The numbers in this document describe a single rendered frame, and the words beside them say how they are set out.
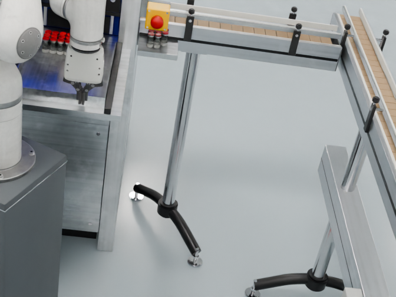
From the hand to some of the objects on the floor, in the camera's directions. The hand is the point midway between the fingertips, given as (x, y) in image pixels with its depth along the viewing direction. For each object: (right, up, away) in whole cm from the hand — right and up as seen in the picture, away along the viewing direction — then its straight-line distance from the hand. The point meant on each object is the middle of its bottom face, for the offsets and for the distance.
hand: (82, 95), depth 200 cm
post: (-5, -52, +88) cm, 102 cm away
